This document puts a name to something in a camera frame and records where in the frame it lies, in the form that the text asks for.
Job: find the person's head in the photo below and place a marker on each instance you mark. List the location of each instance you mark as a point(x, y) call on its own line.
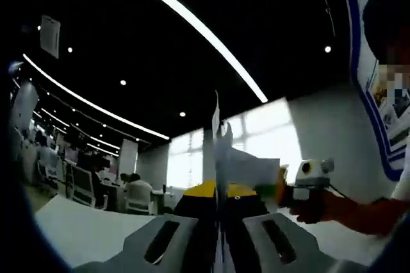
point(384, 23)

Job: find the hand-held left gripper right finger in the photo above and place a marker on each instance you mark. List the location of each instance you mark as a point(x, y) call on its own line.
point(288, 244)

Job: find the white printing paper sheet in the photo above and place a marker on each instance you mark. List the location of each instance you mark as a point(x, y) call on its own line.
point(253, 170)

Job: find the white office chair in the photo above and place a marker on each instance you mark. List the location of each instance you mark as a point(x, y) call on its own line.
point(137, 199)
point(81, 186)

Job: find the white table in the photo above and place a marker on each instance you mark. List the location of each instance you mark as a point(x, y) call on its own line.
point(89, 231)

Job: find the long ceiling light strip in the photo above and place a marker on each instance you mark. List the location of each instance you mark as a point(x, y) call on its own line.
point(201, 32)
point(112, 115)

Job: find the ceiling air conditioner vent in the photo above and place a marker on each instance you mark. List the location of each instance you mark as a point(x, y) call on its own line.
point(50, 36)

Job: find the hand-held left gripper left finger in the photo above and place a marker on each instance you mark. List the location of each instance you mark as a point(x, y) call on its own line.
point(150, 244)

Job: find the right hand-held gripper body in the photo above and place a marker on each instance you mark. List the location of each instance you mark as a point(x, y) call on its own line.
point(312, 178)

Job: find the blue white wall poster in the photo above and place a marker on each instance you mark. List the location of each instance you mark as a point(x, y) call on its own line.
point(368, 74)

